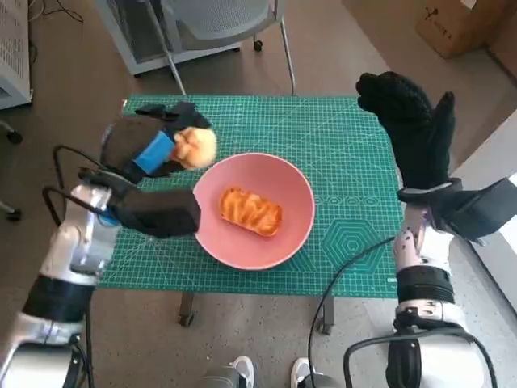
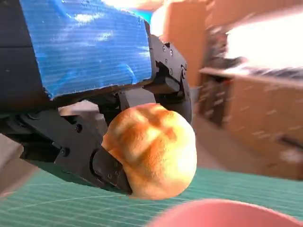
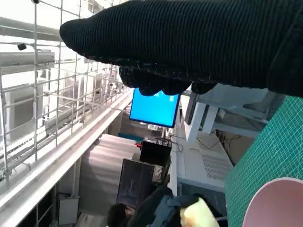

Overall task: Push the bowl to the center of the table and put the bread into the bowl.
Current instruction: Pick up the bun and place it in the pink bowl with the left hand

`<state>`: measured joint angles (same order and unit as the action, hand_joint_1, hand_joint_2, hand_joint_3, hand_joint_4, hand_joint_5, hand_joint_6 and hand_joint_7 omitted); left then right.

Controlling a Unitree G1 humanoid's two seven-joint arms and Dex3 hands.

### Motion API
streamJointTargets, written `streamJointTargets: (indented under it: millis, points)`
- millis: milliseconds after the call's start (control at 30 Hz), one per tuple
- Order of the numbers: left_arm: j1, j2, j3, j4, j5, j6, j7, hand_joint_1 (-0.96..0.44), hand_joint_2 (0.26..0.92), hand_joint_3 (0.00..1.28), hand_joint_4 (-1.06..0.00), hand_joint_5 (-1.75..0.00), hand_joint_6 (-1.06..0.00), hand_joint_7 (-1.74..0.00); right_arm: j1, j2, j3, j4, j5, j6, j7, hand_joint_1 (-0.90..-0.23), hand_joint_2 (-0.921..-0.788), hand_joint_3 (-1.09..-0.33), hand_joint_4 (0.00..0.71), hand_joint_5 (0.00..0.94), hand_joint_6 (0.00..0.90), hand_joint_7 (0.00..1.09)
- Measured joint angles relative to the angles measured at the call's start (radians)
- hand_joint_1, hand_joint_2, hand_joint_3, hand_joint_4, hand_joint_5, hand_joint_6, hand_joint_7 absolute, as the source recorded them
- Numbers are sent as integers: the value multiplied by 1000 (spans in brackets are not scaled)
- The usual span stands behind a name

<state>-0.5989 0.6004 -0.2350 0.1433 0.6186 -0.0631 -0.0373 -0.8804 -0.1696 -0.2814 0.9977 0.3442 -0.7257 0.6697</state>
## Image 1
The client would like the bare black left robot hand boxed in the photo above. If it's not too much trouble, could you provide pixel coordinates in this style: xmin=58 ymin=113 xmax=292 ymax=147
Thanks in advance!
xmin=100 ymin=100 xmax=213 ymax=183

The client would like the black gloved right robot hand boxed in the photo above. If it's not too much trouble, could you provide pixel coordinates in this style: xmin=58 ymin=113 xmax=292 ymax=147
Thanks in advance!
xmin=355 ymin=71 xmax=456 ymax=191

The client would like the round bread bun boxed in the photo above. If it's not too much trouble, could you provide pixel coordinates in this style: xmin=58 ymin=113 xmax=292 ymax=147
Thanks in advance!
xmin=173 ymin=125 xmax=219 ymax=170

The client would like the long striped bread loaf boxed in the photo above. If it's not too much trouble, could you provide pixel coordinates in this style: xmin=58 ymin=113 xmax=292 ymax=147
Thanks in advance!
xmin=219 ymin=187 xmax=284 ymax=238

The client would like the pink bowl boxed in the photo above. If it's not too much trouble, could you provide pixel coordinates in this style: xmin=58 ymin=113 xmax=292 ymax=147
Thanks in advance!
xmin=191 ymin=152 xmax=316 ymax=271

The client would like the cardboard box with black logo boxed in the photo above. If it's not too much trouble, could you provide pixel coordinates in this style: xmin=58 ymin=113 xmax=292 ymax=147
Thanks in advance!
xmin=414 ymin=0 xmax=517 ymax=61

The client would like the plain cardboard box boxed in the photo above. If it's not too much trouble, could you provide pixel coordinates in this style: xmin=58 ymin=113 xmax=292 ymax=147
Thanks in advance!
xmin=486 ymin=19 xmax=517 ymax=82

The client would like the black office chair base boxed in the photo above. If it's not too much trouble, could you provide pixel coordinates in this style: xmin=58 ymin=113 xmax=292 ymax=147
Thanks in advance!
xmin=0 ymin=119 xmax=23 ymax=221

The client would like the green cutting mat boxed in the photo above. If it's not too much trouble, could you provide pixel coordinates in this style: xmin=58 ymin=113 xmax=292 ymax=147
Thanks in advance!
xmin=96 ymin=95 xmax=409 ymax=299

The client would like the grey mesh chair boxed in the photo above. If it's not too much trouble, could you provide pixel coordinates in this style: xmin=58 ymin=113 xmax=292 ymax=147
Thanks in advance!
xmin=137 ymin=0 xmax=296 ymax=96

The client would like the white perforated metal case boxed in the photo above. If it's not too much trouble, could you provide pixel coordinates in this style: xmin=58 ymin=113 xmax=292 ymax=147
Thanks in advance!
xmin=0 ymin=0 xmax=33 ymax=110

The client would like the grey table leg with caster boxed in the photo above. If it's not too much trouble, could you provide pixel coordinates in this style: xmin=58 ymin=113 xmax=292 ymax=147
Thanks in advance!
xmin=317 ymin=297 xmax=337 ymax=335
xmin=177 ymin=291 xmax=197 ymax=327

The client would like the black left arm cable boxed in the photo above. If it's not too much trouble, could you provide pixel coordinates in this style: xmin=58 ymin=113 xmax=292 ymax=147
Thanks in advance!
xmin=41 ymin=186 xmax=96 ymax=226
xmin=53 ymin=144 xmax=135 ymax=187

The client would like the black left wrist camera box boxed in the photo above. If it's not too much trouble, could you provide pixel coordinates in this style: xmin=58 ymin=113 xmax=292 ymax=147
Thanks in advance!
xmin=107 ymin=188 xmax=203 ymax=239

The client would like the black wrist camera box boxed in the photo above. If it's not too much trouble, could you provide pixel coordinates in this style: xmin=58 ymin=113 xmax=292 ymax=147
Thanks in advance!
xmin=107 ymin=188 xmax=203 ymax=239
xmin=438 ymin=177 xmax=517 ymax=246

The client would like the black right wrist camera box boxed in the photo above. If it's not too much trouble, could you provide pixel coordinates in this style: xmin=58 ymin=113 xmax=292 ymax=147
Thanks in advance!
xmin=438 ymin=177 xmax=517 ymax=246

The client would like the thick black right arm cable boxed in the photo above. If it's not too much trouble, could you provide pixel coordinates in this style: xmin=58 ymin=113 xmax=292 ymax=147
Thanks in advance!
xmin=343 ymin=329 xmax=490 ymax=388

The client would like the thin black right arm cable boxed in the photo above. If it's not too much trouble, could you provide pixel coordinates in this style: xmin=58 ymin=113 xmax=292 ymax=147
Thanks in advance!
xmin=307 ymin=236 xmax=395 ymax=388

